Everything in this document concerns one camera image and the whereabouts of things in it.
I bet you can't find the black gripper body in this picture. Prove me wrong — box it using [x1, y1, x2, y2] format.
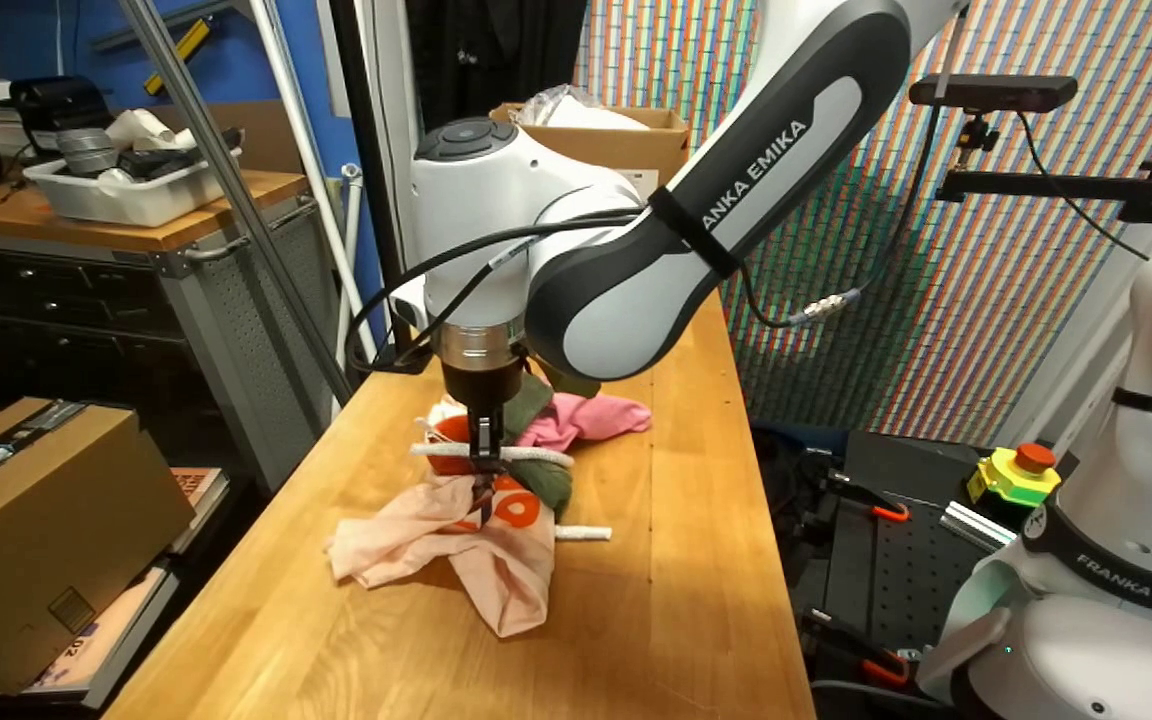
[437, 326, 523, 448]

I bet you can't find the green and orange plush carrot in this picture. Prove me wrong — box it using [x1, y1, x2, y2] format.
[424, 376, 572, 516]

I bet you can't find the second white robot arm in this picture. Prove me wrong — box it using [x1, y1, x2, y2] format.
[917, 258, 1152, 720]

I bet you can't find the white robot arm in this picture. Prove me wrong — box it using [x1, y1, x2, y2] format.
[411, 0, 969, 516]

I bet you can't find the light pink printed cloth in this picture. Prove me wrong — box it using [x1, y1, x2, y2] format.
[325, 476, 557, 639]

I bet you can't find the white marker pen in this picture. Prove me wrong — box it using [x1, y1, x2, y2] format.
[557, 524, 611, 545]

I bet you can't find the grey metal workbench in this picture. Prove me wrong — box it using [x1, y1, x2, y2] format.
[0, 174, 336, 487]

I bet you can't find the white plastic bin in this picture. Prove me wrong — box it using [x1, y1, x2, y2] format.
[22, 149, 219, 227]

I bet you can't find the cardboard box with label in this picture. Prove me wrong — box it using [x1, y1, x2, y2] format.
[0, 397, 190, 694]

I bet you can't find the yellow red emergency stop button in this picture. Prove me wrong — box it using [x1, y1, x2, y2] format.
[969, 442, 1061, 510]

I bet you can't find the black camera on mount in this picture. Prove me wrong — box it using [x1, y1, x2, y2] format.
[907, 76, 1077, 112]

